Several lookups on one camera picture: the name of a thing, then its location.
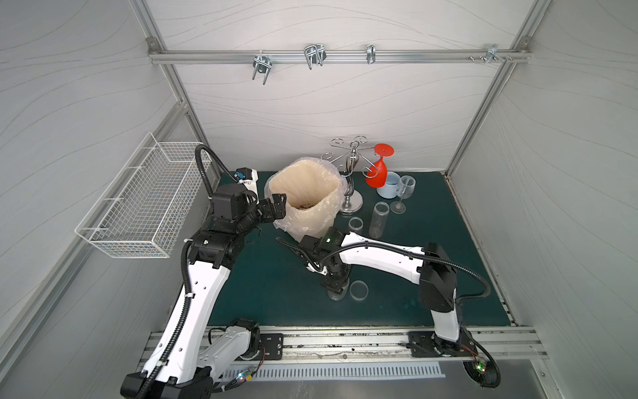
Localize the clear wine glass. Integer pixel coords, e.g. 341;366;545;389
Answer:
390;176;416;214

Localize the metal hook right end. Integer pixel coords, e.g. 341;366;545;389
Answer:
468;44;513;65

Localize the aluminium top rail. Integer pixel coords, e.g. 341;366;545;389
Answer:
149;48;533;65

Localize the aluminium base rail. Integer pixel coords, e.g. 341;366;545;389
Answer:
260;326;548;364

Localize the white wire basket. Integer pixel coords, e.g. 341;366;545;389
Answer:
75;132;202;259

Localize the red plastic wine glass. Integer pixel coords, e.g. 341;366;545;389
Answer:
365;143;395;189

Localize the cream trash bin with bag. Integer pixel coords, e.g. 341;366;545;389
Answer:
264;157;347;242

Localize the chrome glass holder stand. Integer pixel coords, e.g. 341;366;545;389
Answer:
321;136;374;216

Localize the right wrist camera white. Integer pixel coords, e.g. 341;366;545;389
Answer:
307;262;327;275

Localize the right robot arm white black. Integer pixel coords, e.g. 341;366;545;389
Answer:
277;228;491;361

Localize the metal hook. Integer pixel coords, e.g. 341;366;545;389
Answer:
252;55;272;85
367;44;376;65
303;43;327;70

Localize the white vent strip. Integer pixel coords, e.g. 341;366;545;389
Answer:
252;362;445;382

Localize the jar with dried flowers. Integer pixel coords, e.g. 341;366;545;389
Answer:
348;217;364;234

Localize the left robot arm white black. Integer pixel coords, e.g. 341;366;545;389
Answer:
121;145;287;398

